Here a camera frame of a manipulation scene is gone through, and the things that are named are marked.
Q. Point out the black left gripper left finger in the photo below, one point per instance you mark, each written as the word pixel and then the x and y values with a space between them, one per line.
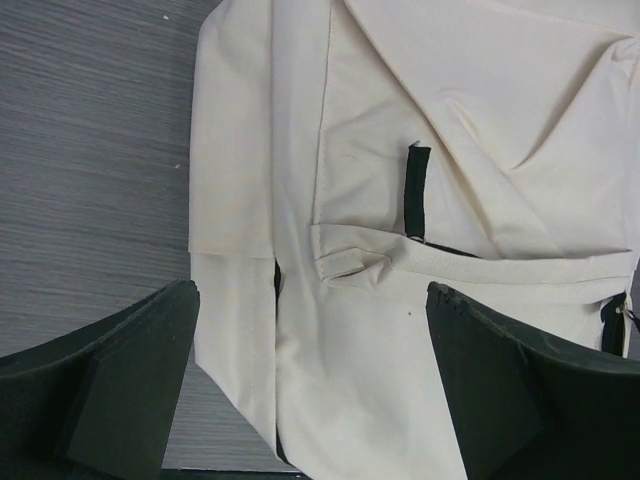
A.
pixel 99 402

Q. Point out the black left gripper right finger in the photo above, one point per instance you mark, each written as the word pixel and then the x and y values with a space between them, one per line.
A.
pixel 526 404

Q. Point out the cream canvas backpack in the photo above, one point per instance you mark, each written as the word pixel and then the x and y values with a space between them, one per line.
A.
pixel 347 154

